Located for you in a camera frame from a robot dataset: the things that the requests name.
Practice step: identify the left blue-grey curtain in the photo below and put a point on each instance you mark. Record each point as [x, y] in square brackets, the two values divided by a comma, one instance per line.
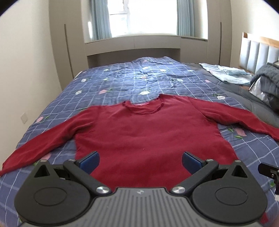
[100, 19]

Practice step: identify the red long-sleeve sweater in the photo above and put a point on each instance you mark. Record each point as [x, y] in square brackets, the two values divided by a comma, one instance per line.
[142, 145]

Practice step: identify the right blue-grey curtain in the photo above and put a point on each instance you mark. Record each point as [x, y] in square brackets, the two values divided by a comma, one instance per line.
[185, 18]

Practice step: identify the grey padded jacket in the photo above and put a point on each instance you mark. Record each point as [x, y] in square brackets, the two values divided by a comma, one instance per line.
[269, 82]

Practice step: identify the blue-grey curtain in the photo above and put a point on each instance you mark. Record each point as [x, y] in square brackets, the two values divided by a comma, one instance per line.
[185, 18]
[100, 19]

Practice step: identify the light blue patterned cloth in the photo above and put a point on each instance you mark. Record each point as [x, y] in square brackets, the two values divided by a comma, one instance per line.
[227, 74]

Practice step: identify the white wall socket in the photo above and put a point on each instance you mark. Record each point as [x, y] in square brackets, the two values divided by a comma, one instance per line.
[24, 118]

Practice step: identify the bright window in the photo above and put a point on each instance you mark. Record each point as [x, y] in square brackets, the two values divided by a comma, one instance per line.
[142, 17]

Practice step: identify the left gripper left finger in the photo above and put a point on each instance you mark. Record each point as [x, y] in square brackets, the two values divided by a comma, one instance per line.
[80, 170]

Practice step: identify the silver plastic bag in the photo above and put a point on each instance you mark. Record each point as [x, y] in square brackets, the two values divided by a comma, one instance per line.
[255, 89]

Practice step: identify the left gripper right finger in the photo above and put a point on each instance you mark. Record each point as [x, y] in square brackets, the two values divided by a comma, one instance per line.
[200, 171]

